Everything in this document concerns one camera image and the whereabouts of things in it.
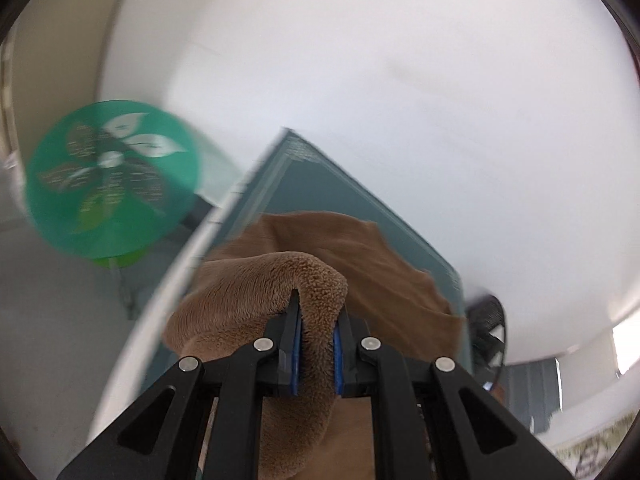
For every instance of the dark green mat, white lines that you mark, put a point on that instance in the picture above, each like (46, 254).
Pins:
(310, 187)

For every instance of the brown fleece garment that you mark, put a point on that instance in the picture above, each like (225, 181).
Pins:
(320, 245)

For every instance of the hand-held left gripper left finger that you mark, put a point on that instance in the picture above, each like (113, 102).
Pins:
(296, 360)

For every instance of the wall picture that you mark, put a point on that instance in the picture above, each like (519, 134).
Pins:
(595, 452)

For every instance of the green round glass table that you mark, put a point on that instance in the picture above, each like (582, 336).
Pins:
(115, 180)

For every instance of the window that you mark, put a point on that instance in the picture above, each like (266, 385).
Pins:
(627, 350)

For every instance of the black chair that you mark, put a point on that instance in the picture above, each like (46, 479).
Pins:
(487, 330)

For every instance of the blue-grey wall panel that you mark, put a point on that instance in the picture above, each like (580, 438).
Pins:
(532, 390)

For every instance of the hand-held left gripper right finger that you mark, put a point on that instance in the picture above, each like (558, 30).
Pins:
(337, 360)

